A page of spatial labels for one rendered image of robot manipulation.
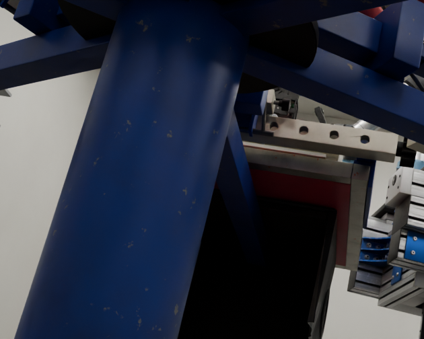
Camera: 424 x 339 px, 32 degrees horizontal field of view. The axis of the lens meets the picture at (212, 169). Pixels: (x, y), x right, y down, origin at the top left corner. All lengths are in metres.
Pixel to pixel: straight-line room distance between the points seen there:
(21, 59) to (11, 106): 3.51
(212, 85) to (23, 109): 4.06
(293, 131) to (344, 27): 0.50
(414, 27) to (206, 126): 0.41
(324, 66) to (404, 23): 0.15
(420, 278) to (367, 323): 3.26
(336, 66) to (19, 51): 0.58
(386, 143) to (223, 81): 0.70
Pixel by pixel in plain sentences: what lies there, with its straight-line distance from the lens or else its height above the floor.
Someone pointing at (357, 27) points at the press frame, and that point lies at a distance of 1.24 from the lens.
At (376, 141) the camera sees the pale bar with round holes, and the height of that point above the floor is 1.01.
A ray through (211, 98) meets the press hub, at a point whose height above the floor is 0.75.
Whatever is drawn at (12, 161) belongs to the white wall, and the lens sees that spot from 5.01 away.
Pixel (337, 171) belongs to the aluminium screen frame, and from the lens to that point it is 1.73.
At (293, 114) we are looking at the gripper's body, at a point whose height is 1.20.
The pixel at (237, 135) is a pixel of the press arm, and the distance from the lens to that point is 1.49.
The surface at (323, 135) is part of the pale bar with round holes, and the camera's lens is 1.67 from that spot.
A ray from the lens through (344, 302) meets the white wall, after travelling 5.59.
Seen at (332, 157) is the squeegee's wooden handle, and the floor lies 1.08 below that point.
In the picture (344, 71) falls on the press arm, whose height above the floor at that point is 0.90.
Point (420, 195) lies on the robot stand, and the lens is 2.24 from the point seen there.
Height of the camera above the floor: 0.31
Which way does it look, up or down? 20 degrees up
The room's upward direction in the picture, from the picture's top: 14 degrees clockwise
